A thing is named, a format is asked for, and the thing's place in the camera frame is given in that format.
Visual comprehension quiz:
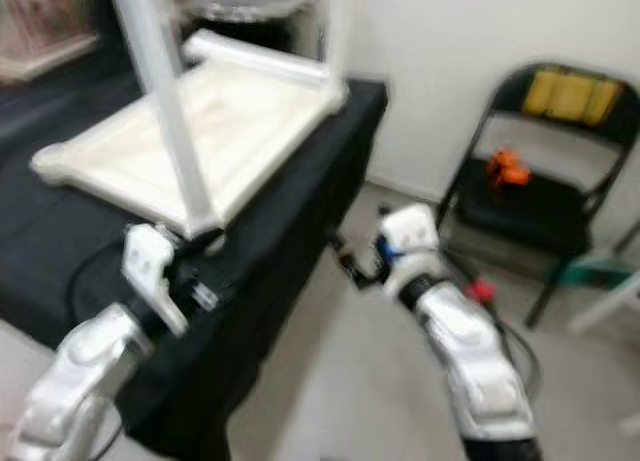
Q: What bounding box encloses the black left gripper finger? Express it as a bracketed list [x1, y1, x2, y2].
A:
[182, 229, 227, 260]

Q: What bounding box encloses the white plastic table leg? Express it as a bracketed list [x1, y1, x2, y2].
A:
[185, 31, 336, 84]
[105, 0, 223, 237]
[322, 0, 356, 87]

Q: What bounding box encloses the orange black device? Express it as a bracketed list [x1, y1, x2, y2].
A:
[485, 149, 531, 192]

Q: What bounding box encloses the black folding chair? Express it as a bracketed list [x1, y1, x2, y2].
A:
[435, 63, 640, 327]

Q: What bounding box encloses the black tablecloth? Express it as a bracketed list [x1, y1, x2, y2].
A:
[0, 41, 391, 461]

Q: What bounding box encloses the wooden side table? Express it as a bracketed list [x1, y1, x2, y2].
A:
[0, 31, 106, 82]

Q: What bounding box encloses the red food poster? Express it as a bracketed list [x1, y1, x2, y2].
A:
[10, 0, 101, 52]

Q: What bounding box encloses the clear bin orange lid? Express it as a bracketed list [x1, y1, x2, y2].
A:
[0, 0, 106, 62]

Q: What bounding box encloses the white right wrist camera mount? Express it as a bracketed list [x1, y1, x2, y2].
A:
[378, 203, 443, 302]

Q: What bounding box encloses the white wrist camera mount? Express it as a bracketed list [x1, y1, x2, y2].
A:
[123, 224, 193, 337]
[378, 203, 443, 302]

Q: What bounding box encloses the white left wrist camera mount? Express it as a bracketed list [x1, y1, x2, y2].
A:
[123, 224, 193, 337]

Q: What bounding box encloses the black right arm cable red connector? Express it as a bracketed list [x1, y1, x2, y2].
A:
[445, 251, 541, 392]

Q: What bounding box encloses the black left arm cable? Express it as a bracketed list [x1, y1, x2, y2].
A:
[65, 241, 131, 322]

